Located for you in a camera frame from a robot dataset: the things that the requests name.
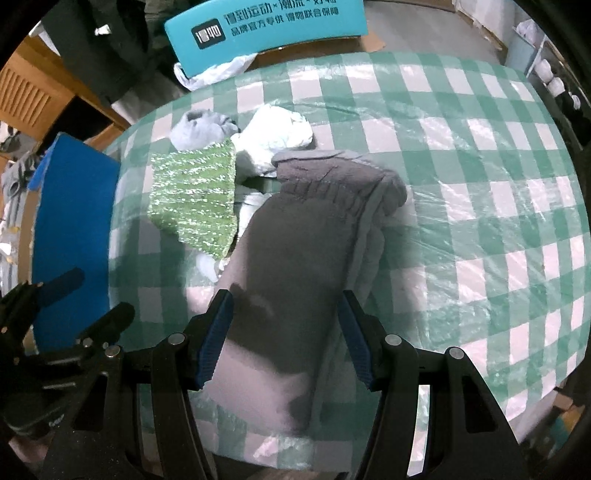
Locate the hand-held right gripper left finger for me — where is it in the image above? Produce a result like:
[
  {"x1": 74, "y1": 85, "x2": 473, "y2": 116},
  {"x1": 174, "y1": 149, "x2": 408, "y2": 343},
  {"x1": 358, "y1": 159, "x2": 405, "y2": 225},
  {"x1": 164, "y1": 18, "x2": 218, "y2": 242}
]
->
[{"x1": 41, "y1": 289, "x2": 234, "y2": 480}]

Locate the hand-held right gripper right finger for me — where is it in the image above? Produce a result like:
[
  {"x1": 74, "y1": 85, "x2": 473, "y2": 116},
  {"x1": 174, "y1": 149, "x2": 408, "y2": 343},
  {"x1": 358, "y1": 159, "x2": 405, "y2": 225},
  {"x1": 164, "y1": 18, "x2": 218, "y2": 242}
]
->
[{"x1": 337, "y1": 290, "x2": 530, "y2": 480}]

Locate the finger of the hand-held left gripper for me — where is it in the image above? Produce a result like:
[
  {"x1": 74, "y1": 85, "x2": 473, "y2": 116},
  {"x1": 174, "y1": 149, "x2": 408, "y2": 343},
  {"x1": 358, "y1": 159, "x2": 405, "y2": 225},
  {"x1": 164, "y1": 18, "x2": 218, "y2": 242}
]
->
[
  {"x1": 32, "y1": 302, "x2": 136, "y2": 370},
  {"x1": 0, "y1": 268, "x2": 86, "y2": 326}
]

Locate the blue cardboard box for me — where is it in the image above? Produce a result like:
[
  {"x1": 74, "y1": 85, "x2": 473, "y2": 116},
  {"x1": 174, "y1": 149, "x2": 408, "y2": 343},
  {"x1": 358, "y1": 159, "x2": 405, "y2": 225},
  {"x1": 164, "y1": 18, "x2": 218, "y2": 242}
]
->
[{"x1": 21, "y1": 133, "x2": 122, "y2": 354}]

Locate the grey fleece cloth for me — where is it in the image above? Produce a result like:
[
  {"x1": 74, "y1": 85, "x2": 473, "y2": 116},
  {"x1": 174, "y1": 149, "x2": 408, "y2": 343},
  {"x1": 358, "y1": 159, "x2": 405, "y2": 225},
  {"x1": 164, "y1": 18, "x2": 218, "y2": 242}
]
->
[{"x1": 202, "y1": 148, "x2": 409, "y2": 438}]

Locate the green knitted cloth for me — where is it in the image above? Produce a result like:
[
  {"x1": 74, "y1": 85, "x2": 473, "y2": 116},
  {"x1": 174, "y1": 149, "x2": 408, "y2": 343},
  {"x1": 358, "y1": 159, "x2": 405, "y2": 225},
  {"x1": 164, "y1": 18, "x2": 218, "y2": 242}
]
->
[{"x1": 147, "y1": 137, "x2": 239, "y2": 258}]

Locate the light grey sock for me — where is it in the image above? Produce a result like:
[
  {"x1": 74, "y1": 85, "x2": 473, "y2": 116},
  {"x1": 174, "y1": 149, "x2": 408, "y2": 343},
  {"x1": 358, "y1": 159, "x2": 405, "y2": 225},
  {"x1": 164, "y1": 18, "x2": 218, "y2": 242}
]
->
[{"x1": 168, "y1": 109, "x2": 239, "y2": 151}]

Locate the white cloth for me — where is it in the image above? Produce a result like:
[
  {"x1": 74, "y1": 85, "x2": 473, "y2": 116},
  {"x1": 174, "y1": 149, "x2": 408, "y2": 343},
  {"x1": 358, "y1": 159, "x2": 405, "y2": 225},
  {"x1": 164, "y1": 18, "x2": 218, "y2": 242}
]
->
[{"x1": 235, "y1": 105, "x2": 315, "y2": 180}]

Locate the wooden louvred wardrobe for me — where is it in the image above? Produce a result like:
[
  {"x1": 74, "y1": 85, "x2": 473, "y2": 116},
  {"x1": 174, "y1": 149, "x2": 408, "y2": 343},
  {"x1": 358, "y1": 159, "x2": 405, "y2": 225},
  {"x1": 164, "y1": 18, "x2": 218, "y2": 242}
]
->
[{"x1": 0, "y1": 36, "x2": 131, "y2": 155}]

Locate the black long coat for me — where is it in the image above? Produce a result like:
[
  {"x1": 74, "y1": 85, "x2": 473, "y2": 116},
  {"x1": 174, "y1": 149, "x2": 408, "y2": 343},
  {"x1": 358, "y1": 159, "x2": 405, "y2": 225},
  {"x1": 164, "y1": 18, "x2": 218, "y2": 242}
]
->
[{"x1": 59, "y1": 0, "x2": 155, "y2": 108}]

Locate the white plastic bag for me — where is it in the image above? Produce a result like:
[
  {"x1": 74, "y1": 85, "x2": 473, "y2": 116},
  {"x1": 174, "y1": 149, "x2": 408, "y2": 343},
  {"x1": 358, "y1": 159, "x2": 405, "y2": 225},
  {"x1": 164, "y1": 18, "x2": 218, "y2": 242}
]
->
[{"x1": 174, "y1": 52, "x2": 260, "y2": 92}]

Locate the brown cardboard box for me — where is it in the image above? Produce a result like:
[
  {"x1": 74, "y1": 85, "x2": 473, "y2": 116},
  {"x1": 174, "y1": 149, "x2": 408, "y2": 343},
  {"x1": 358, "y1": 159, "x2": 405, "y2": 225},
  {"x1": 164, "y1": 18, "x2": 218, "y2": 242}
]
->
[{"x1": 252, "y1": 33, "x2": 385, "y2": 71}]

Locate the teal box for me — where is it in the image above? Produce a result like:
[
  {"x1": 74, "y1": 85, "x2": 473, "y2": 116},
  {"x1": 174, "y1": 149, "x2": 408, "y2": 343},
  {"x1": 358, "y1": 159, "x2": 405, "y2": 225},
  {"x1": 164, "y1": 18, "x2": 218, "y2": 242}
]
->
[{"x1": 164, "y1": 0, "x2": 369, "y2": 80}]

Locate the metal shoe rack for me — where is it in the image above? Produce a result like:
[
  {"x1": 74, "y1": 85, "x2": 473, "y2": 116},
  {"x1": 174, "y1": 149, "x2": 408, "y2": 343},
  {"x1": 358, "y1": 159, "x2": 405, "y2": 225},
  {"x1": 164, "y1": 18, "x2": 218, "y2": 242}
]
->
[{"x1": 525, "y1": 25, "x2": 591, "y2": 155}]

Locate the light blue bin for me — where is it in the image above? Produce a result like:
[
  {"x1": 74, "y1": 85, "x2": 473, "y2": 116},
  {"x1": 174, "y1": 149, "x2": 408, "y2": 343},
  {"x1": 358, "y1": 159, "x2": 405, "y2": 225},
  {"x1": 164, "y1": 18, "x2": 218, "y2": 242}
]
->
[{"x1": 505, "y1": 33, "x2": 542, "y2": 78}]

